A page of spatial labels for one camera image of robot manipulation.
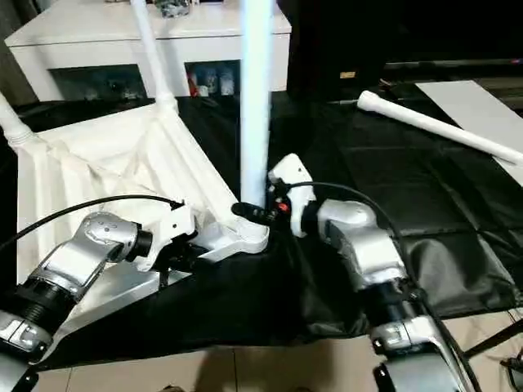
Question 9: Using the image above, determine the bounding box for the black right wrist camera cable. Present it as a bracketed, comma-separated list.
[284, 182, 485, 392]

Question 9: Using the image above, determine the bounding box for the black tangled bundle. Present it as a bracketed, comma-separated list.
[157, 0, 194, 20]

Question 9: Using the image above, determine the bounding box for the grey curtain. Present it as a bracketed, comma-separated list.
[0, 0, 38, 108]

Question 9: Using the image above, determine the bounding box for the white plastic table top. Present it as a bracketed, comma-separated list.
[16, 96, 271, 341]

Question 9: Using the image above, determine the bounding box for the black floor device with label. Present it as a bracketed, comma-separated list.
[501, 354, 523, 385]

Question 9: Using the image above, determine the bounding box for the black work mat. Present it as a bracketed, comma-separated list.
[0, 83, 523, 371]

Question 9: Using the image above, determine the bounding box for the white cabinet with glass doors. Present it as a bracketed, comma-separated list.
[4, 3, 293, 104]

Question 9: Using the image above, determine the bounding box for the black left wrist camera cable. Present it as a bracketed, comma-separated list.
[0, 194, 186, 253]

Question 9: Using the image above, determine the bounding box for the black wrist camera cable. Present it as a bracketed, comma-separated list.
[284, 182, 485, 392]
[0, 194, 186, 253]

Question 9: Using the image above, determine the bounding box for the white flat board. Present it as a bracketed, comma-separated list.
[415, 80, 523, 185]

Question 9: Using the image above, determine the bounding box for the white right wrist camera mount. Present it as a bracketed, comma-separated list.
[267, 153, 319, 239]

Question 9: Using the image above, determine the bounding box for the white plastic table leg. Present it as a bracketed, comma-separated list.
[238, 0, 275, 214]
[356, 90, 523, 166]
[0, 93, 38, 149]
[130, 0, 180, 112]

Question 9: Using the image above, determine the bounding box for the black tripod leg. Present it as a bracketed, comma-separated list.
[465, 318, 523, 359]

